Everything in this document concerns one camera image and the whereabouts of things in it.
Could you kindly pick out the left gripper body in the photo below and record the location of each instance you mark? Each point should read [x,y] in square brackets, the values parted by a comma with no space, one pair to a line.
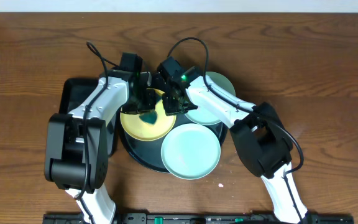
[140,106]

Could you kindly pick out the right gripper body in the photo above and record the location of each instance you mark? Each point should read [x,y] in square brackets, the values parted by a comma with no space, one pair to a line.
[170,107]

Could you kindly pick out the green yellow sponge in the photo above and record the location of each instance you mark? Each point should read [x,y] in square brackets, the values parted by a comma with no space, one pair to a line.
[149,117]

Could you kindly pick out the yellow plate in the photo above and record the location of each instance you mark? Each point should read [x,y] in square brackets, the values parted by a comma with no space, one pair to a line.
[140,130]

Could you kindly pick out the light green plate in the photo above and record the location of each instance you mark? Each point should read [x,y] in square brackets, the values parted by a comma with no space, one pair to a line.
[190,151]
[203,116]

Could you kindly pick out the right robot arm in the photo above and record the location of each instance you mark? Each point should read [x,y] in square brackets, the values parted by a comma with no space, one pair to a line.
[261,141]

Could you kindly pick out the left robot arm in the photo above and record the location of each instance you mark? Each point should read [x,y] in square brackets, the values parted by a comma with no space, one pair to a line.
[80,139]

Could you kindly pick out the round black tray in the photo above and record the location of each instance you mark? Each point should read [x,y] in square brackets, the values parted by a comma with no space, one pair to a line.
[148,153]

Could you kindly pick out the rectangular black tray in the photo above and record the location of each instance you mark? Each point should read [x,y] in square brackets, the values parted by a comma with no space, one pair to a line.
[75,91]

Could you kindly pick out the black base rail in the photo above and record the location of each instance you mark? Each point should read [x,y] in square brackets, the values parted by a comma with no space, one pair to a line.
[143,218]

